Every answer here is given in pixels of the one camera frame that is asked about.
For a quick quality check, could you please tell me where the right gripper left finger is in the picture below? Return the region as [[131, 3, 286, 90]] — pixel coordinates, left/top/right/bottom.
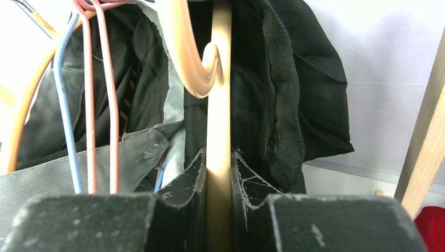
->
[[1, 149, 206, 251]]

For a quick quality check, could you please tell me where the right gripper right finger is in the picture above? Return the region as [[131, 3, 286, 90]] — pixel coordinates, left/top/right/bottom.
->
[[231, 151, 426, 251]]

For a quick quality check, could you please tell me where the black garment corner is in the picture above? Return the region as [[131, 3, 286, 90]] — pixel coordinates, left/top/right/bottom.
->
[[182, 0, 355, 195]]

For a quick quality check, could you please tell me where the wooden hanger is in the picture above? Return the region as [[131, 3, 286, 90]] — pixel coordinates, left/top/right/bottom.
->
[[155, 0, 233, 251]]

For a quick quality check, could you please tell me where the wooden clothes rack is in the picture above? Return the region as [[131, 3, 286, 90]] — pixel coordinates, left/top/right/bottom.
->
[[394, 37, 444, 218]]

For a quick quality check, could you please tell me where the orange plastic hanger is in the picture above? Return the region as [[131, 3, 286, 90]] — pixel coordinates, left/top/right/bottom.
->
[[1, 12, 95, 176]]

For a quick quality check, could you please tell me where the pink wire hanger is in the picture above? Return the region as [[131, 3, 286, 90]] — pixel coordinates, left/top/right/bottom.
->
[[78, 1, 126, 194]]

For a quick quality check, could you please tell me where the white skirt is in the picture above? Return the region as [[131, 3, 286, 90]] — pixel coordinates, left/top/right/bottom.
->
[[138, 1, 185, 188]]

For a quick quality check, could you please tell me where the grey garment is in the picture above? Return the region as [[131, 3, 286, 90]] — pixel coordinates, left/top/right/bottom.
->
[[1, 3, 179, 236]]

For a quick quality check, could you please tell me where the red garment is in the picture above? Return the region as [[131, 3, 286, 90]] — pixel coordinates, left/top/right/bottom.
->
[[414, 206, 445, 252]]

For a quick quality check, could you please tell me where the blue wire hanger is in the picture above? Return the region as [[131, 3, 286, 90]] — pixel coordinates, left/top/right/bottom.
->
[[53, 12, 82, 194]]

